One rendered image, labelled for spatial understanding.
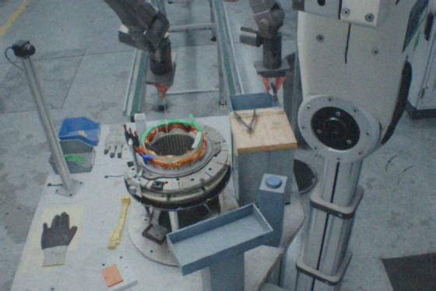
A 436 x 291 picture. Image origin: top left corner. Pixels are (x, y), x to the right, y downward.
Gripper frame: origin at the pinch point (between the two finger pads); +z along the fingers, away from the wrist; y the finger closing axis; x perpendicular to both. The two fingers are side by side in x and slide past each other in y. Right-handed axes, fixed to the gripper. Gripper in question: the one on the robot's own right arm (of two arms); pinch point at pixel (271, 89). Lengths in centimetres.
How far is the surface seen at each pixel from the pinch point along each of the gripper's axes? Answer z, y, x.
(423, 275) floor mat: 118, -83, 5
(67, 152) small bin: 38, 80, -30
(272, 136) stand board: 12.0, 1.4, 8.3
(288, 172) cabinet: 24.8, -3.6, 12.2
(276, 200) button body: 18.5, 4.6, 29.8
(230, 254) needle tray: 15, 20, 50
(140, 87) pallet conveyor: 42, 50, -82
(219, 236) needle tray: 16, 22, 43
